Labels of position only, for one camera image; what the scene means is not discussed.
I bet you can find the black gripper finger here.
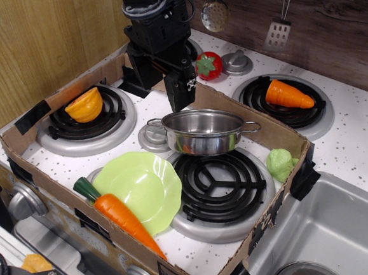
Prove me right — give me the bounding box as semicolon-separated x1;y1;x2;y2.
164;71;196;112
119;55;163;98

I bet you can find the silver stove knob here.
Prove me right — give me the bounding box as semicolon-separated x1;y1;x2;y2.
137;124;170;154
221;50;254;77

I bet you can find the front left black burner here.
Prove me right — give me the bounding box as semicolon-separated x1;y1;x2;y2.
37;84;137;158

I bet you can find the back right black burner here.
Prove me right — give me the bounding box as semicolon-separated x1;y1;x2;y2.
232;74;335;141

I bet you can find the light green plastic plate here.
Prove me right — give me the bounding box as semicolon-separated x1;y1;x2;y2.
92;151;182;236

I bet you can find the green toy lettuce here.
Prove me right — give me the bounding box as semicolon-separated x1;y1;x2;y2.
266;148;299;183

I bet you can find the hanging steel slotted spatula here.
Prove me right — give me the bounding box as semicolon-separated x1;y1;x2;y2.
263;0;292;53

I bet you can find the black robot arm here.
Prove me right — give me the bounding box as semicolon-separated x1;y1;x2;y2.
121;0;196;112

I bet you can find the silver middle stove knob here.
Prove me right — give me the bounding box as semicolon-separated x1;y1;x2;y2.
137;124;170;154

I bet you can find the small steel pot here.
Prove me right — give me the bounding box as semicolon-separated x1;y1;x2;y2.
147;109;261;156

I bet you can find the silver back stove knob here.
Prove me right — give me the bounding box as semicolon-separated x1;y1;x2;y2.
221;50;254;77

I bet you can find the orange toy half fruit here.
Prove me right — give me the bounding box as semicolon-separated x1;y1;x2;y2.
64;87;104;123

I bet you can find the front right black burner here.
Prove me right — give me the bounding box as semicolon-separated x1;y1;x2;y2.
168;149;276;244

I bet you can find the orange toy carrot green stem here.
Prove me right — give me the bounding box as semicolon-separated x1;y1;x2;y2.
73;177;167;260

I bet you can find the silver front oven knob left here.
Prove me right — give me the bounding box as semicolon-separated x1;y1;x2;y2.
8;182;48;220

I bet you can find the silver toy sink basin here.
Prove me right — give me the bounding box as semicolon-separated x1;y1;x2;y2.
248;173;368;275

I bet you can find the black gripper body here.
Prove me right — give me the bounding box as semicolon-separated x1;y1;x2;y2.
124;0;195;78

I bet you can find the hanging steel skimmer ladle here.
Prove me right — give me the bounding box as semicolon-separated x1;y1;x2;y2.
200;0;230;33

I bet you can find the stemless orange toy carrot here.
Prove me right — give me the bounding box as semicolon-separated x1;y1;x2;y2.
266;79;315;109

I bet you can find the red toy strawberry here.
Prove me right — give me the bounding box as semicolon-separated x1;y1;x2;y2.
195;51;223;80

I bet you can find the brown cardboard fence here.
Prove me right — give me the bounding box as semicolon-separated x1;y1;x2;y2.
0;54;313;275

